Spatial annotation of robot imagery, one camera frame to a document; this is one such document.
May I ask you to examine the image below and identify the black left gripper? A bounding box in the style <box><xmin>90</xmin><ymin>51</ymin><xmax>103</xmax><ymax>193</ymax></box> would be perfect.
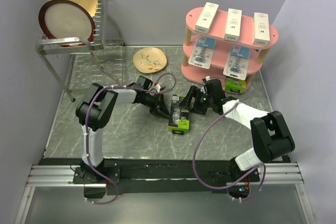
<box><xmin>141</xmin><ymin>93</ymin><xmax>171</xmax><ymax>120</ymax></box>

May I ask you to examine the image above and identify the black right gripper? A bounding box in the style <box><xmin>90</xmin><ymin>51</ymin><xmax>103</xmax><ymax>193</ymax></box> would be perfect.
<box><xmin>178</xmin><ymin>86</ymin><xmax>214</xmax><ymax>115</ymax></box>

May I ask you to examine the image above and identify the black green razor box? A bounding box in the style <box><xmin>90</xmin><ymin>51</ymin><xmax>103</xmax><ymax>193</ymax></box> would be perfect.
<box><xmin>225</xmin><ymin>78</ymin><xmax>246</xmax><ymax>93</ymax></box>
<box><xmin>168</xmin><ymin>94</ymin><xmax>190</xmax><ymax>135</ymax></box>

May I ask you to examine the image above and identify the blue razor blister pack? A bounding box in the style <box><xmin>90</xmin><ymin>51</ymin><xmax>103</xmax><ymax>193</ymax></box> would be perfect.
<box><xmin>223</xmin><ymin>46</ymin><xmax>250</xmax><ymax>80</ymax></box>
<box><xmin>188</xmin><ymin>36</ymin><xmax>216</xmax><ymax>69</ymax></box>

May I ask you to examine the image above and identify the pink three-tier shelf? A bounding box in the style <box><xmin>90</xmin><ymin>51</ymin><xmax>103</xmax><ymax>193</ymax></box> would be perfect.
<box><xmin>181</xmin><ymin>7</ymin><xmax>279</xmax><ymax>88</ymax></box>

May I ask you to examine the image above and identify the white razor box slanted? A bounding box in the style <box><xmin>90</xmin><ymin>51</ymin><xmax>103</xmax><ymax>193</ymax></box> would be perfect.
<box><xmin>195</xmin><ymin>2</ymin><xmax>219</xmax><ymax>34</ymax></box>

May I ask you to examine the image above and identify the white razor box bottom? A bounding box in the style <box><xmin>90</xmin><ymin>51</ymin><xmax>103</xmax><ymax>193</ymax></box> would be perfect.
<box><xmin>224</xmin><ymin>8</ymin><xmax>242</xmax><ymax>42</ymax></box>

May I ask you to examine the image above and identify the white razor box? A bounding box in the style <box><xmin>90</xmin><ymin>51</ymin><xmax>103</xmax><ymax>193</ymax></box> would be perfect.
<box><xmin>253</xmin><ymin>13</ymin><xmax>270</xmax><ymax>46</ymax></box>
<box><xmin>224</xmin><ymin>8</ymin><xmax>242</xmax><ymax>42</ymax></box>

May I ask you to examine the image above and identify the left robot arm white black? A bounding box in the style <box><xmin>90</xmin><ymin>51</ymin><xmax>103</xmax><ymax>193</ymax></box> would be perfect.
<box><xmin>75</xmin><ymin>76</ymin><xmax>170</xmax><ymax>183</ymax></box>

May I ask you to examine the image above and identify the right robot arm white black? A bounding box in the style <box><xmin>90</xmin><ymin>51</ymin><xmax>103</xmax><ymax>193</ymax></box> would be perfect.
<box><xmin>179</xmin><ymin>78</ymin><xmax>295</xmax><ymax>181</ymax></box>

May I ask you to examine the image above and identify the floral wooden plate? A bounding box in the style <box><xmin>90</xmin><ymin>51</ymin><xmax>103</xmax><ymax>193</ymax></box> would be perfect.
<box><xmin>133</xmin><ymin>47</ymin><xmax>167</xmax><ymax>74</ymax></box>

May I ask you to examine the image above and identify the metal dish rack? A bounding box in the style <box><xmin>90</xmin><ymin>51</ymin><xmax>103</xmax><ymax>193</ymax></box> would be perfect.
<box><xmin>35</xmin><ymin>0</ymin><xmax>124</xmax><ymax>102</ymax></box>

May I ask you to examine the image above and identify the brown rimmed white plate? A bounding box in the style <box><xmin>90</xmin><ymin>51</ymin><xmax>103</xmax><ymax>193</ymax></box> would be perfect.
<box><xmin>38</xmin><ymin>0</ymin><xmax>96</xmax><ymax>42</ymax></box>

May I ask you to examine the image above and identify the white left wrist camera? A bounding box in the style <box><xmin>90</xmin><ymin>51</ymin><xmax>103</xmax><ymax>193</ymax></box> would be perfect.
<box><xmin>154</xmin><ymin>82</ymin><xmax>166</xmax><ymax>92</ymax></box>

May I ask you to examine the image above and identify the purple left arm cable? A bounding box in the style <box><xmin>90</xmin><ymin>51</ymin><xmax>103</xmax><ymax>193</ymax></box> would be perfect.
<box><xmin>86</xmin><ymin>73</ymin><xmax>177</xmax><ymax>206</ymax></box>

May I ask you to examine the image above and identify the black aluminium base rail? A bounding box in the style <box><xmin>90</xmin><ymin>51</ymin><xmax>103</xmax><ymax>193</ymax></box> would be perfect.
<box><xmin>27</xmin><ymin>157</ymin><xmax>303</xmax><ymax>199</ymax></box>

